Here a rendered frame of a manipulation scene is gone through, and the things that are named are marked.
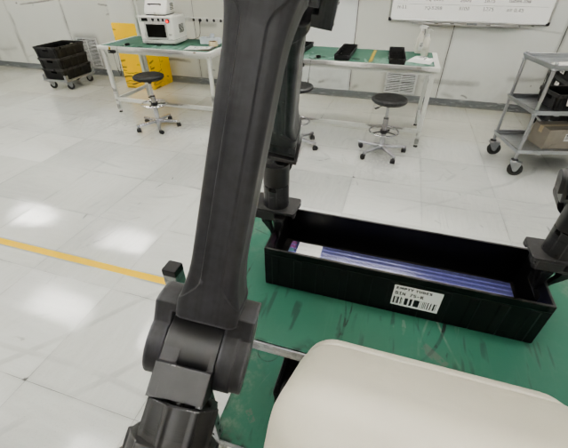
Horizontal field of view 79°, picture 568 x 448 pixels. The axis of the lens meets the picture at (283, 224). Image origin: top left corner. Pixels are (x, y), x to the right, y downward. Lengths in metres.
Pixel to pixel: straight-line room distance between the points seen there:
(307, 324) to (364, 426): 0.58
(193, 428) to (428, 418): 0.22
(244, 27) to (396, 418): 0.26
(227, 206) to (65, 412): 1.73
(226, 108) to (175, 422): 0.27
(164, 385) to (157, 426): 0.03
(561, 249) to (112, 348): 1.88
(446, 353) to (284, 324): 0.33
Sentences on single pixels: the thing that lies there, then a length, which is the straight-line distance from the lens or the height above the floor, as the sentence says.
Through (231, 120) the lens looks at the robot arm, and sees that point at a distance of 0.28.
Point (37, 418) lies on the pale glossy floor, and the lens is 2.01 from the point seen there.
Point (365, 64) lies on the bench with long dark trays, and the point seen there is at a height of 0.79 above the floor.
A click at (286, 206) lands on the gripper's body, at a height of 1.13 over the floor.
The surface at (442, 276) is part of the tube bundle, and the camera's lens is 0.88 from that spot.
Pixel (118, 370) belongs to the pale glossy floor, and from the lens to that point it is 1.98.
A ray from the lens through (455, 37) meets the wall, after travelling 5.35.
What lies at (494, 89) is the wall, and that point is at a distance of 5.56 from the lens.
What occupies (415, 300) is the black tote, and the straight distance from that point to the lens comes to 0.79.
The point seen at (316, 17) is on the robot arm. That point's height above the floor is 1.52.
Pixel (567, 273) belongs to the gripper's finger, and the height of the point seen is 1.11.
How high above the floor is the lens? 1.57
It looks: 37 degrees down
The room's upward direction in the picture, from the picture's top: straight up
